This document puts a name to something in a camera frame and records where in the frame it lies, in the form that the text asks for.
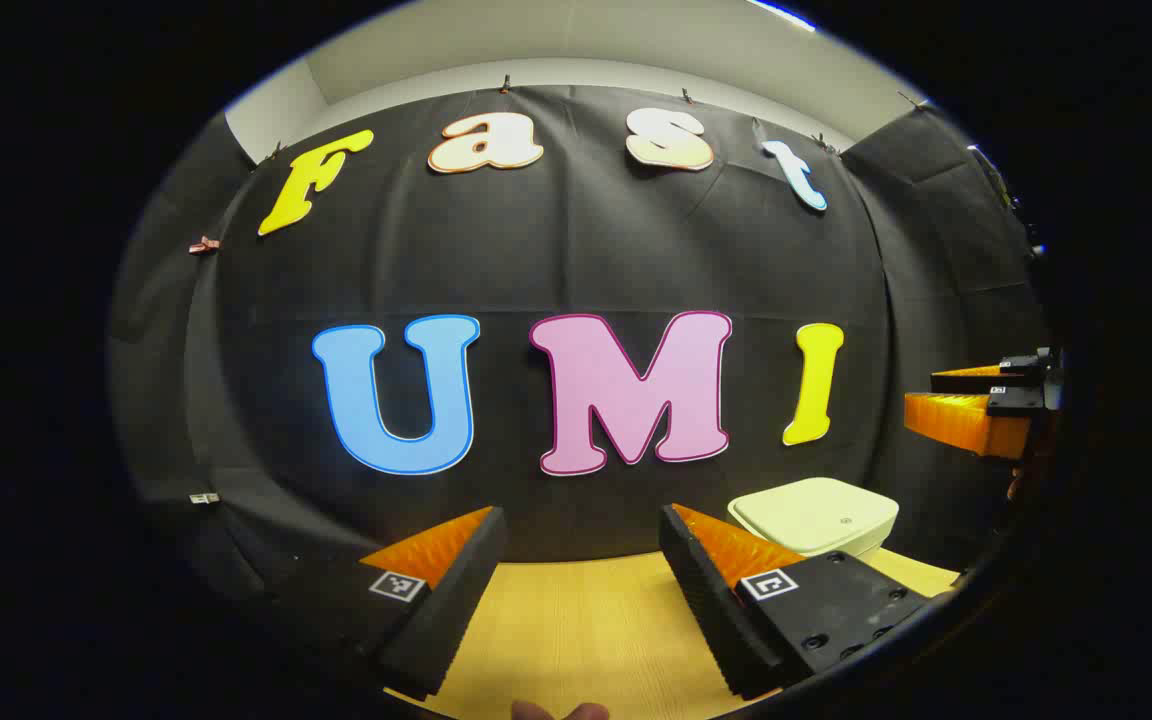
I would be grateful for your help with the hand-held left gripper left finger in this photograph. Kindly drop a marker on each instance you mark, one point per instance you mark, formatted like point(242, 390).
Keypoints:
point(456, 610)

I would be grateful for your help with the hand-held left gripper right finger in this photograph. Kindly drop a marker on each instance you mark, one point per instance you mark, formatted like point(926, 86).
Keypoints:
point(706, 610)

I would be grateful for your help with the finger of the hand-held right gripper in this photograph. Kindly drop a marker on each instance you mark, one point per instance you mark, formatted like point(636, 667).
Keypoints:
point(961, 420)
point(966, 381)

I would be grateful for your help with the pale green desktop garbage bin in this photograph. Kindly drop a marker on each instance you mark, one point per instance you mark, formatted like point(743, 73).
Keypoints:
point(816, 515)

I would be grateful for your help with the wooden desktop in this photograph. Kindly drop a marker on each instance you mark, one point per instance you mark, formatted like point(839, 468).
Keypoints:
point(586, 620)

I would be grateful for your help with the black backdrop cloth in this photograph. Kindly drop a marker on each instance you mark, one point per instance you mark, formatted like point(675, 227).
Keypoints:
point(576, 250)

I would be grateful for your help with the pink cloth clip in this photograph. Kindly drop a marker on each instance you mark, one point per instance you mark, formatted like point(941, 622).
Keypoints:
point(203, 246)

